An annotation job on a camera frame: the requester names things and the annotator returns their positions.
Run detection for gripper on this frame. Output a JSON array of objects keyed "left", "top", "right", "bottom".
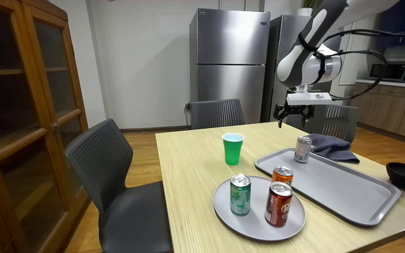
[{"left": 274, "top": 104, "right": 315, "bottom": 129}]

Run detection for silver soda can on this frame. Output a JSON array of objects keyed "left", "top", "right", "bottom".
[{"left": 294, "top": 136, "right": 313, "bottom": 164}]

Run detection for grey perforated-back chair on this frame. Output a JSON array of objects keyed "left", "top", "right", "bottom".
[
  {"left": 191, "top": 99, "right": 246, "bottom": 130},
  {"left": 286, "top": 104, "right": 360, "bottom": 144},
  {"left": 64, "top": 118, "right": 174, "bottom": 253}
]

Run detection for grey-blue cloth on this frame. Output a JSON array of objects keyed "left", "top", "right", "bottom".
[{"left": 304, "top": 133, "right": 361, "bottom": 164}]

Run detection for orange soda can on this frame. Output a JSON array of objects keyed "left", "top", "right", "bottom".
[{"left": 271, "top": 166, "right": 294, "bottom": 187}]

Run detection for green plastic cup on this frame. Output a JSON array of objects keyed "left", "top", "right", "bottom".
[{"left": 222, "top": 133, "right": 245, "bottom": 166}]

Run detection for stainless steel refrigerator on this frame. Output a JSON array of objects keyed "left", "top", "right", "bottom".
[
  {"left": 260, "top": 14, "right": 344, "bottom": 123},
  {"left": 189, "top": 8, "right": 271, "bottom": 124}
]

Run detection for rectangular grey tray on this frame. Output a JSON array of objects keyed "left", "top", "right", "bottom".
[{"left": 254, "top": 147, "right": 402, "bottom": 227}]

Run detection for red-brown soda can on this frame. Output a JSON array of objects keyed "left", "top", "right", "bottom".
[{"left": 264, "top": 181, "right": 294, "bottom": 227}]

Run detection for green soda can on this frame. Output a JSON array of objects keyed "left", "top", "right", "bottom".
[{"left": 230, "top": 174, "right": 252, "bottom": 216}]

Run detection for wooden kitchen counter cabinets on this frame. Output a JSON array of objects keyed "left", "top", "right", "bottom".
[{"left": 350, "top": 79, "right": 405, "bottom": 143}]

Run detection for potted plant in white pot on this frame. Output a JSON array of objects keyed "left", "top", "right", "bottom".
[{"left": 296, "top": 0, "right": 324, "bottom": 17}]

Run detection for microwave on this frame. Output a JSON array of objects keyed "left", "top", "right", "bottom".
[{"left": 368, "top": 61, "right": 405, "bottom": 83}]

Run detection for round grey plate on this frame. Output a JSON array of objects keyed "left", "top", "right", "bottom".
[{"left": 213, "top": 175, "right": 307, "bottom": 242}]

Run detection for wooden glass-door cabinet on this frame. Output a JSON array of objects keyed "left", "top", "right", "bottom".
[{"left": 0, "top": 0, "right": 91, "bottom": 253}]

